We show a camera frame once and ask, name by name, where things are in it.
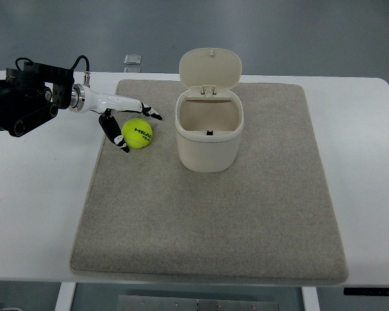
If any grey felt mat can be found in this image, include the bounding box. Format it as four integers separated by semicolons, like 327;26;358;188
70;80;348;284

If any beige bin with open lid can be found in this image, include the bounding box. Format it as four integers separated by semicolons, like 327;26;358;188
174;48;244;173

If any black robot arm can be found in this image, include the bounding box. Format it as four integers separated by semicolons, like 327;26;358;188
0;55;90;137

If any yellow tennis ball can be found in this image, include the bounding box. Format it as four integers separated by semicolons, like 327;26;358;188
121;118;153;149

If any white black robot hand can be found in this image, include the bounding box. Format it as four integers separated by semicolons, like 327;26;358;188
69;84;163;153

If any black table control panel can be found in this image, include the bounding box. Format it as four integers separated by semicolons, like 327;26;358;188
343;287;389;297

